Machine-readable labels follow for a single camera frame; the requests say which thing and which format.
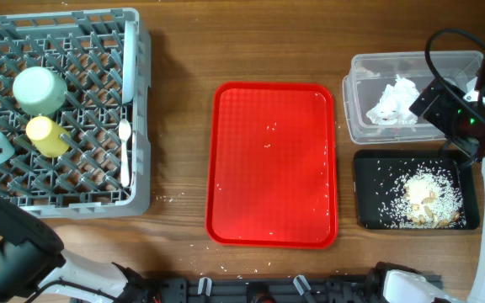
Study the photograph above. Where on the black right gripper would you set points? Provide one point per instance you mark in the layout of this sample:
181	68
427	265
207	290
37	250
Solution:
435	114

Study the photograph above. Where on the white paper napkin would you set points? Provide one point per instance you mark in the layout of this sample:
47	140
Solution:
393	106

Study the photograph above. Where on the green bowl with rice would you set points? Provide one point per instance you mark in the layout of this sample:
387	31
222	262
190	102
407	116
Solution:
39	91

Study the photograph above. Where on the yellow plastic cup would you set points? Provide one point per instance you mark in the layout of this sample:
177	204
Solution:
45	134

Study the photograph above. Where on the white plastic spoon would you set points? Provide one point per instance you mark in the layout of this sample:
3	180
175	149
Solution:
125	132

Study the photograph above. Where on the large light blue plate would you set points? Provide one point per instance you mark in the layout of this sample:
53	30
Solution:
129	62

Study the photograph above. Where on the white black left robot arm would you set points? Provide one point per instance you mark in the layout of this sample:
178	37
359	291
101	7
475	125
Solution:
34	262

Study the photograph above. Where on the clear plastic waste bin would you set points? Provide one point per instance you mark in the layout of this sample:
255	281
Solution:
370	73

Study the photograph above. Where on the grey plastic dishwasher rack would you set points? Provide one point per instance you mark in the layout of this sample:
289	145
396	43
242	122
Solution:
85	48

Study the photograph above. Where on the pile of rice leftovers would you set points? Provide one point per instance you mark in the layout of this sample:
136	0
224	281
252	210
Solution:
421	198

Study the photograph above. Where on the black rectangular tray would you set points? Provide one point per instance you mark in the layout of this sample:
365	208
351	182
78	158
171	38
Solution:
373	167

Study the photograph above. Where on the red plastic serving tray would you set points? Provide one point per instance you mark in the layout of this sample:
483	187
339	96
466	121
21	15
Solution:
272	177

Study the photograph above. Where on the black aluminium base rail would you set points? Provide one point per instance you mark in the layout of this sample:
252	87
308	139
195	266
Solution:
347	288

